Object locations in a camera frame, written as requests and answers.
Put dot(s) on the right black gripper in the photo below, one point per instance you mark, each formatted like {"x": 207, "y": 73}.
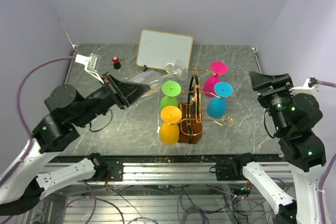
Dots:
{"x": 281, "y": 83}

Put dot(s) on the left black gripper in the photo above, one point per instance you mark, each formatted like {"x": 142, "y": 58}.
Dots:
{"x": 124, "y": 93}

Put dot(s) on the clear wine glass front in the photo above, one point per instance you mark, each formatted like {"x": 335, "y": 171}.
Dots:
{"x": 156, "y": 80}

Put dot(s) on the clear wine glass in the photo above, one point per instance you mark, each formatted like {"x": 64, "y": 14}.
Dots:
{"x": 170, "y": 66}
{"x": 156, "y": 80}

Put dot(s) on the orange wine glass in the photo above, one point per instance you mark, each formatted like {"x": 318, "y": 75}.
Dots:
{"x": 169, "y": 131}

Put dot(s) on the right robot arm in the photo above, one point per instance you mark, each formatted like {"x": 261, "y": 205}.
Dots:
{"x": 295, "y": 112}

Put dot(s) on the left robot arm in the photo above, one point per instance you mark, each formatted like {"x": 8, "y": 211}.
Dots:
{"x": 22, "y": 184}

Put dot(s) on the green wine glass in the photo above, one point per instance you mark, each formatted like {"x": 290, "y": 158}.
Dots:
{"x": 171, "y": 89}

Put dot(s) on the pink wine glass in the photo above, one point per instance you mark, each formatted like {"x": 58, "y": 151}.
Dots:
{"x": 218, "y": 68}

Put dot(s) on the blue wine glass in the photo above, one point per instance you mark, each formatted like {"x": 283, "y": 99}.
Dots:
{"x": 217, "y": 106}

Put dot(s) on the clear wine glass back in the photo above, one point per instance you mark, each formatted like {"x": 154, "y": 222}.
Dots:
{"x": 170, "y": 66}

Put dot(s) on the red black stamp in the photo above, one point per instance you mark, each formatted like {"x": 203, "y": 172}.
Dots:
{"x": 116, "y": 62}

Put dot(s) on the gold framed whiteboard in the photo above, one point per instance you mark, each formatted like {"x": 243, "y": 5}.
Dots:
{"x": 156, "y": 47}

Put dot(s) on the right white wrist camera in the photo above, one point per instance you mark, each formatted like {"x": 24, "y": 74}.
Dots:
{"x": 310, "y": 86}

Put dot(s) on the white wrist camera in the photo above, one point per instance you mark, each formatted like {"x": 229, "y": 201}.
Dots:
{"x": 310, "y": 86}
{"x": 90, "y": 64}

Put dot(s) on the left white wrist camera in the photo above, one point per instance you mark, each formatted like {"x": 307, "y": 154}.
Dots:
{"x": 90, "y": 64}

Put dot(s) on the gold wire glass rack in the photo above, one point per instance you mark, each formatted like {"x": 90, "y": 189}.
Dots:
{"x": 193, "y": 104}

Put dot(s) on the aluminium frame rail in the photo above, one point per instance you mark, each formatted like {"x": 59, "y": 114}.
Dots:
{"x": 181, "y": 173}

